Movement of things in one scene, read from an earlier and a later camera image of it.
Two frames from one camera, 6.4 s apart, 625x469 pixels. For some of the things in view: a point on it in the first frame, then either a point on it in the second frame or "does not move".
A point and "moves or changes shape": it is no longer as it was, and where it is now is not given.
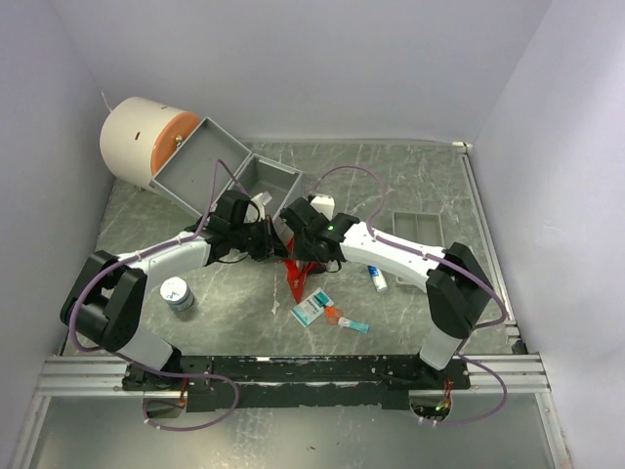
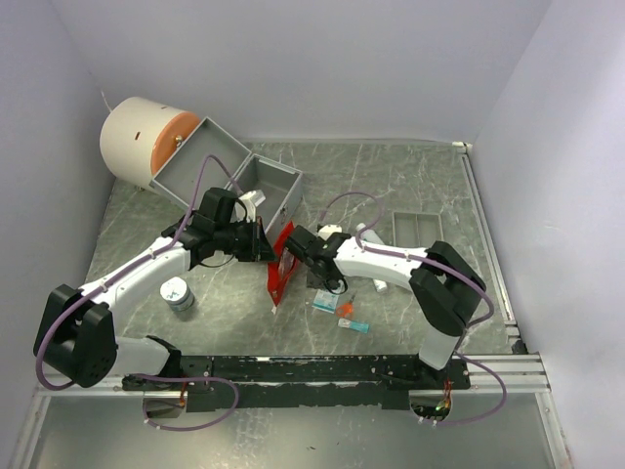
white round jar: x=178 y=295 does not move
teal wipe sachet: x=312 y=307 moves or changes shape
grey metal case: x=208 y=165 does not move
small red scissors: x=333 y=314 to x=346 y=309
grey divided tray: x=423 y=227 does not move
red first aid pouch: x=296 y=271 to x=280 y=273
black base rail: x=277 y=381 does not move
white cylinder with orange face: x=139 y=135 does not move
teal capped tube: x=346 y=322 does not move
